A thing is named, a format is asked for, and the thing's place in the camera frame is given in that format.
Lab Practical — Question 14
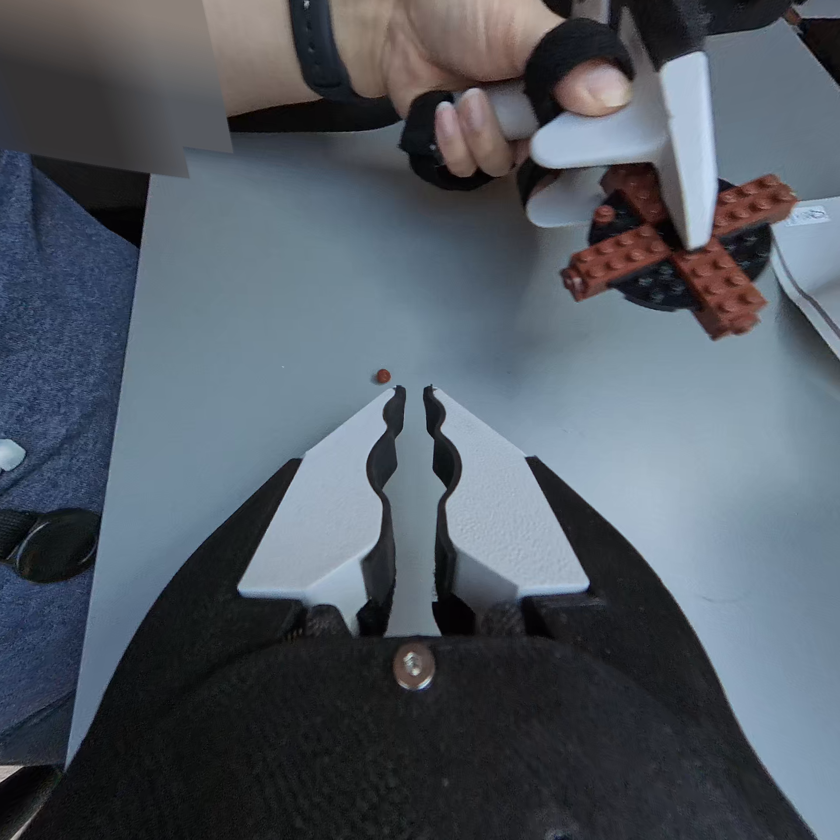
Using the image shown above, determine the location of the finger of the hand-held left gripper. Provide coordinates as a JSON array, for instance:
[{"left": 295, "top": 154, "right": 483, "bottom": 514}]
[{"left": 656, "top": 50, "right": 719, "bottom": 253}]

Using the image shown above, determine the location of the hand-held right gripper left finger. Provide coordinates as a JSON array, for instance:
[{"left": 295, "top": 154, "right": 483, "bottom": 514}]
[{"left": 236, "top": 386, "right": 408, "bottom": 634}]

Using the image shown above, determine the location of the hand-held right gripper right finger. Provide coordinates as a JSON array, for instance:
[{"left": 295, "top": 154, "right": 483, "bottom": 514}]
[{"left": 422, "top": 385, "right": 591, "bottom": 631}]

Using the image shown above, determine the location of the brown cross brick model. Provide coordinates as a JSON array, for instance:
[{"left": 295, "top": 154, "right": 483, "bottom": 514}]
[{"left": 561, "top": 164, "right": 800, "bottom": 342}]

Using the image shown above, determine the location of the grey desk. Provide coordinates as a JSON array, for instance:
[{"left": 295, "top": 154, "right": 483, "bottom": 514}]
[{"left": 66, "top": 18, "right": 840, "bottom": 769}]

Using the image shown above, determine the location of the person's left hand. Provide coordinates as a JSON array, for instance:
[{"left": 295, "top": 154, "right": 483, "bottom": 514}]
[{"left": 382, "top": 0, "right": 635, "bottom": 179}]

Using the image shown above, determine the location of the grey instruction booklet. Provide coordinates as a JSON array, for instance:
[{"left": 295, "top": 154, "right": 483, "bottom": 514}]
[{"left": 769, "top": 196, "right": 840, "bottom": 361}]

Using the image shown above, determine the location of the black round badge reel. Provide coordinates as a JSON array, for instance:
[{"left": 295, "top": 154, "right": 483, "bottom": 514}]
[{"left": 0, "top": 507, "right": 101, "bottom": 584}]

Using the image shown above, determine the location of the person's blue clothing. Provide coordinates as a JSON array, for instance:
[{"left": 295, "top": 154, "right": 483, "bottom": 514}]
[{"left": 0, "top": 150, "right": 142, "bottom": 765}]

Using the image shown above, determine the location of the black wristband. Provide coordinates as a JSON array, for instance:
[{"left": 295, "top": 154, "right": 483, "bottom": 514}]
[{"left": 287, "top": 0, "right": 357, "bottom": 101}]

